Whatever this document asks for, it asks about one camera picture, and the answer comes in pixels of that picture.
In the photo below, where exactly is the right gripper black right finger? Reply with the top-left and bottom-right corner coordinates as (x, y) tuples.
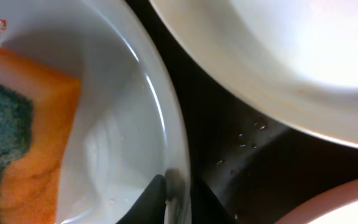
(191, 179), (236, 224)

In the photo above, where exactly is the grey-white plate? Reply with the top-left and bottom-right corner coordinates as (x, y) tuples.
(0, 0), (191, 223)

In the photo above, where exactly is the green orange sponge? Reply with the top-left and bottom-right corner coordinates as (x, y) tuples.
(0, 48), (81, 223)

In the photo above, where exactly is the pinkish plate with sauce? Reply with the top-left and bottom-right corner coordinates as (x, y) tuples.
(277, 179), (358, 224)

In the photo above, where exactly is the cream plate with sauce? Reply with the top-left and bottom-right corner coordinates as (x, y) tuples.
(151, 0), (358, 148)

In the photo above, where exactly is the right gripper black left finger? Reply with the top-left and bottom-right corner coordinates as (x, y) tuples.
(117, 174), (167, 224)

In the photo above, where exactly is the large brown tray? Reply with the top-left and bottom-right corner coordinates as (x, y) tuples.
(128, 0), (358, 223)

